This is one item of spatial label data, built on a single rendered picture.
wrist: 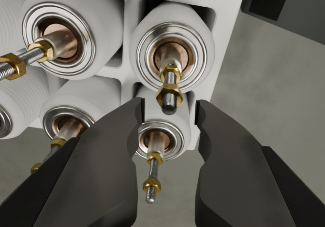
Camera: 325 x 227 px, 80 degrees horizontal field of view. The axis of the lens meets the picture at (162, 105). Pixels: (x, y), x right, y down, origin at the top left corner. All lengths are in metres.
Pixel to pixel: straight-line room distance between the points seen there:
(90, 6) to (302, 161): 0.72
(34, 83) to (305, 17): 0.37
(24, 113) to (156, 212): 0.71
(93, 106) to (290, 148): 0.60
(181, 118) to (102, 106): 0.11
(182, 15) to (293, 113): 0.49
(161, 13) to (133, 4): 0.08
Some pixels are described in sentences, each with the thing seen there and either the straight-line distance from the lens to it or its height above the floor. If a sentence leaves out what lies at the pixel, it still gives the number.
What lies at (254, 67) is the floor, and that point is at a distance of 0.52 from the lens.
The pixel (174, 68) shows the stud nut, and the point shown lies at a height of 0.30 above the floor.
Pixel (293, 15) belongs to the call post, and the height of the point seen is 0.19.
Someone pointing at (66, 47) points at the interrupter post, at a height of 0.26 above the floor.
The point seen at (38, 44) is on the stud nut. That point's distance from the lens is 0.20.
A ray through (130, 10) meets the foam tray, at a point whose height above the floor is 0.18.
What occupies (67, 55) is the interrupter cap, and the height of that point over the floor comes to 0.25.
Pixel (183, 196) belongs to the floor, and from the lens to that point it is 0.83.
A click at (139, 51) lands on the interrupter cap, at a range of 0.21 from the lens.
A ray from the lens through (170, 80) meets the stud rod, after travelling 0.15.
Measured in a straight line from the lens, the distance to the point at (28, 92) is 0.34.
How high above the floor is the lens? 0.46
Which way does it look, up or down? 58 degrees down
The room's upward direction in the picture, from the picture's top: 174 degrees counter-clockwise
